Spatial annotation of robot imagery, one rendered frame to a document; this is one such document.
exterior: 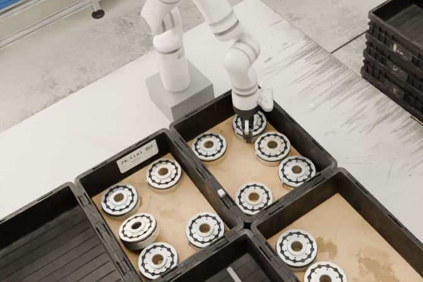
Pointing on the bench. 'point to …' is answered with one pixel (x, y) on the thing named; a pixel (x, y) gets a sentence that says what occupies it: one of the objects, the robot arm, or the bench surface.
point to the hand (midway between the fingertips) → (248, 131)
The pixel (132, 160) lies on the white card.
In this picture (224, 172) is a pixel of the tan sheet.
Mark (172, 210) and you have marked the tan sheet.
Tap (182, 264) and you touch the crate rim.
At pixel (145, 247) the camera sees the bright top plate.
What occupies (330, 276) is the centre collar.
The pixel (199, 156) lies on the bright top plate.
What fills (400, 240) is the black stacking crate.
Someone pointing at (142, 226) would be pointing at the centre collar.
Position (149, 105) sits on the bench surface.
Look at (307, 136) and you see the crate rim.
